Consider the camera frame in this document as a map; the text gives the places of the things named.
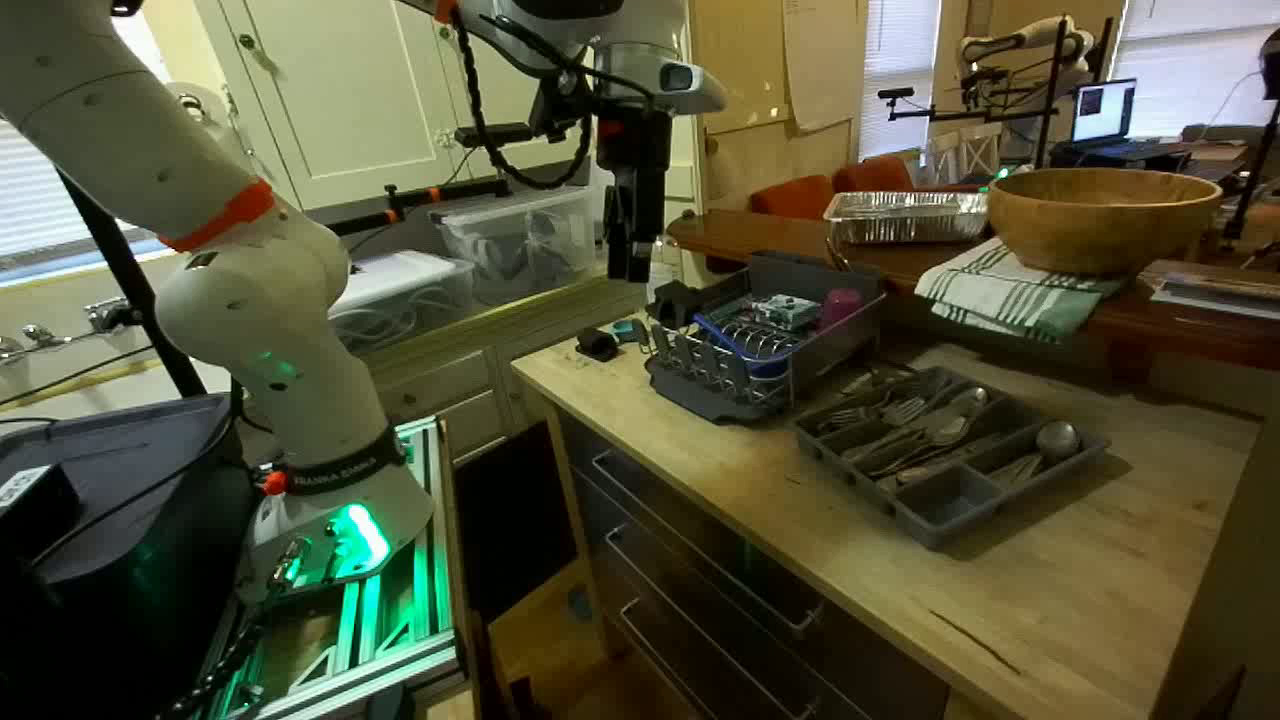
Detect large steel spoon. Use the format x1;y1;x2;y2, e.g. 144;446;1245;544
850;412;974;476
875;379;992;451

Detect seaweed snack bag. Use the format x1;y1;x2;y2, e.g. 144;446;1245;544
761;292;824;337

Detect wooden bowl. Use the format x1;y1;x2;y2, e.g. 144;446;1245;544
988;166;1228;280

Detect black scoop handle block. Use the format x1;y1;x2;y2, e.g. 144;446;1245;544
571;323;624;366

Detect dark island drawer unit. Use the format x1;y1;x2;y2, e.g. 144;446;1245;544
549;403;962;720

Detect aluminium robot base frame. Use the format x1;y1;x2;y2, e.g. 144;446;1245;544
197;412;473;720

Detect purple cup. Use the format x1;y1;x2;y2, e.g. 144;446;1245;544
816;286;872;337

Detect small steel spoon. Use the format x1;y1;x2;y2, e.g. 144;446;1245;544
988;416;1089;493

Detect long clear storage bin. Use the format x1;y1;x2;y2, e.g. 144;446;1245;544
324;248;478;359

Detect laptop screen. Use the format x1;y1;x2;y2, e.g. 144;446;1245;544
1071;78;1145;149

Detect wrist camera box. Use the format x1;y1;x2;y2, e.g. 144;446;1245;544
648;51;729;120

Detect paper booklet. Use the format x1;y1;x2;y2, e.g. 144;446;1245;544
1149;256;1280;328

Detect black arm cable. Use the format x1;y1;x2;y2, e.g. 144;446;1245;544
446;13;600;191

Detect black tripod stand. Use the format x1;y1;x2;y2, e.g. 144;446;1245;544
1219;23;1280;248
875;13;1121;177

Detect gray dish rack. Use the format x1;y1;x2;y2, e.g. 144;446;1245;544
642;251;895;427

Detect dark wooden table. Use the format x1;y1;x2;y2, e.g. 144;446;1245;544
665;196;1280;379

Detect black control box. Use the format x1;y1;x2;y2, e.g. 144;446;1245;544
0;391;265;720

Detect clear soap pump bottle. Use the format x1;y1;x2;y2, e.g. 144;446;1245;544
642;196;706;309

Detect black stand pole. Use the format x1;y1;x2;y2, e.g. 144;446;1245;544
55;171;215;403

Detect tall clear storage bin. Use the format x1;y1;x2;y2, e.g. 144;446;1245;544
434;185;611;313

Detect gray cutlery tray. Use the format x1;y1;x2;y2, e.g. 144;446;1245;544
790;359;1114;553

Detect orange chair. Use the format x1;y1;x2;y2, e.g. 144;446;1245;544
743;149;920;223

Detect white wall cabinet doors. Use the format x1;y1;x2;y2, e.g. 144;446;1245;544
197;0;592;218

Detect striped dish towel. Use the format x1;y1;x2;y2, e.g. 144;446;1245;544
911;235;1131;349

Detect cardboard sheet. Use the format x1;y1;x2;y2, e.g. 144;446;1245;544
688;0;872;142

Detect aluminium foil baking tray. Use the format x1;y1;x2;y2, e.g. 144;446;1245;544
821;187;992;251

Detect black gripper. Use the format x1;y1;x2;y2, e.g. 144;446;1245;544
592;108;676;289

